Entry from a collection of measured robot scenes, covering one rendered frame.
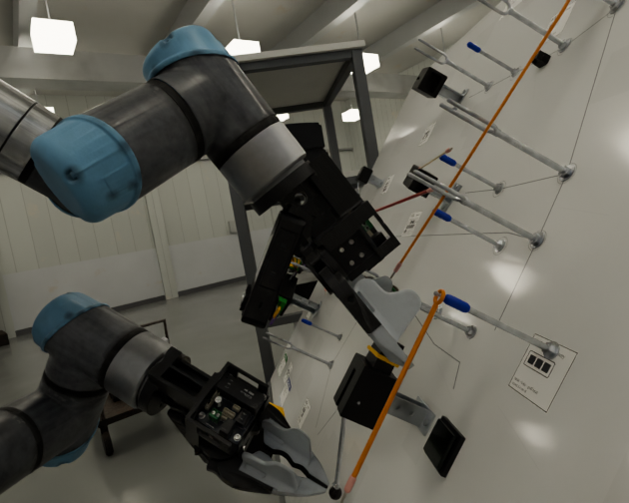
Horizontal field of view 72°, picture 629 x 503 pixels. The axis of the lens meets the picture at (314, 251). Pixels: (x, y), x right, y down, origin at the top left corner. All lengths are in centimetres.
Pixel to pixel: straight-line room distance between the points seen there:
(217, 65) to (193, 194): 1132
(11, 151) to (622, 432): 51
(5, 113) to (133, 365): 26
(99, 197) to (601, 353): 37
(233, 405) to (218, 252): 1134
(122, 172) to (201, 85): 10
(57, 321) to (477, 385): 44
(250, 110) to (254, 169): 5
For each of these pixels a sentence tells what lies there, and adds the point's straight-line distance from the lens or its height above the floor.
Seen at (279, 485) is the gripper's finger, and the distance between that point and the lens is 50.
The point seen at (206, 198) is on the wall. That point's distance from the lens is 1182.
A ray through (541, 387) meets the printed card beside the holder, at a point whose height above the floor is 117.
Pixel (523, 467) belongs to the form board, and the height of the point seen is 113.
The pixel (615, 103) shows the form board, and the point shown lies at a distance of 50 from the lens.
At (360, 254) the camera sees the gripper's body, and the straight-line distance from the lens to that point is 41.
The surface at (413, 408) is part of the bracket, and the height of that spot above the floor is 112.
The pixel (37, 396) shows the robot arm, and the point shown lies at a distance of 58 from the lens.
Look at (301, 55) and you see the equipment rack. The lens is 146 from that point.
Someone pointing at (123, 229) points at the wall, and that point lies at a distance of 1116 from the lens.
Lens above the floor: 133
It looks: 4 degrees down
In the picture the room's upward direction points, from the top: 10 degrees counter-clockwise
